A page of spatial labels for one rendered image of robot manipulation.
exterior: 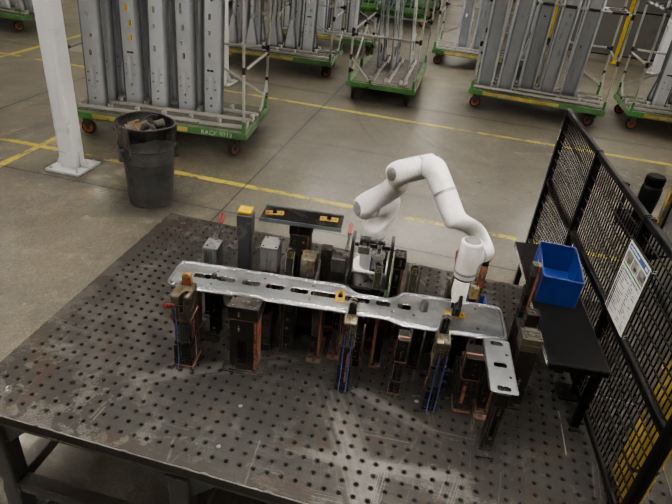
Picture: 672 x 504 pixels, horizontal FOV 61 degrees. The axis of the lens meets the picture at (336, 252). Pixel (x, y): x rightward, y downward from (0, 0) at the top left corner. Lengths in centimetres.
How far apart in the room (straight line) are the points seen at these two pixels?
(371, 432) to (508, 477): 50
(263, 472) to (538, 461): 100
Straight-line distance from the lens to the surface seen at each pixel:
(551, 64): 920
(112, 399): 236
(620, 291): 230
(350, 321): 213
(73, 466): 311
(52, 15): 556
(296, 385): 235
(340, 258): 242
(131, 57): 674
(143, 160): 492
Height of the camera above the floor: 236
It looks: 31 degrees down
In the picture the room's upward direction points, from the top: 6 degrees clockwise
